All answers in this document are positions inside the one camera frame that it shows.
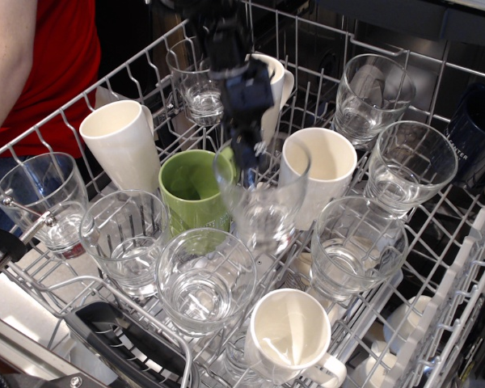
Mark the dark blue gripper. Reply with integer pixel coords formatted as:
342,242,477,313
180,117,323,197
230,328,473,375
221,60,273,189

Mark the clear drinking glass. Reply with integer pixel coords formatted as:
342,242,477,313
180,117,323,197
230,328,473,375
213,138,311,255

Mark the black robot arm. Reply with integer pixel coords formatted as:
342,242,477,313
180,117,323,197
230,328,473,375
162,1,273,189

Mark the white cup centre right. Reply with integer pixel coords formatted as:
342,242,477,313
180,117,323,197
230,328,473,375
279,128,357,230

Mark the tall white cup left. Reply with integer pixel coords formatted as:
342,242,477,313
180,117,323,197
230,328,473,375
79,100,160,193

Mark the green ceramic mug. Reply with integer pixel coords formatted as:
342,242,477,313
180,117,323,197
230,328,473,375
158,150,231,239

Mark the clear glass back left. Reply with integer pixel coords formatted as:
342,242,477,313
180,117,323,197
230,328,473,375
166,36,223,126

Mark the white mug at back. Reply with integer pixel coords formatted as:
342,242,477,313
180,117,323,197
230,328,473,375
242,53,294,150

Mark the white mug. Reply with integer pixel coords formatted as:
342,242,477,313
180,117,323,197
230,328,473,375
242,53,294,150
244,289,347,387

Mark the clear glass front centre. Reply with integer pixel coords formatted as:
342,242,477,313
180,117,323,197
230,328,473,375
156,228,257,337

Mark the clear glass back right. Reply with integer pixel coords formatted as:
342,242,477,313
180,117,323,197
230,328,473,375
332,53,415,150

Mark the clear glass front left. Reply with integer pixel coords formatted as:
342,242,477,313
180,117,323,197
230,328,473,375
79,190,170,299

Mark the clear glass front right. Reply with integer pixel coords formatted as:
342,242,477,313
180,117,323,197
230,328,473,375
310,196,408,302

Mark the white mug at front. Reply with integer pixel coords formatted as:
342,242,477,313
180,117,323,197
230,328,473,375
244,289,347,387

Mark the clear glass far left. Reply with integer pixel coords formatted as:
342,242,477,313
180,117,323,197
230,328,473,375
0,152,88,259

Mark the person in red shirt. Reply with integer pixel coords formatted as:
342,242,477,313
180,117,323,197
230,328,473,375
0,0,103,227

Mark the navy blue mug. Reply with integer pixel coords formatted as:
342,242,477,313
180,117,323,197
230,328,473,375
445,83,485,193

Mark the black clamp with metal screw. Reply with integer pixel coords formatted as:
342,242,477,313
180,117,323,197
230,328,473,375
0,196,57,273

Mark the grey wire dishwasher rack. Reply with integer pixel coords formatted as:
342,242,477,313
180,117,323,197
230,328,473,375
0,1,485,387

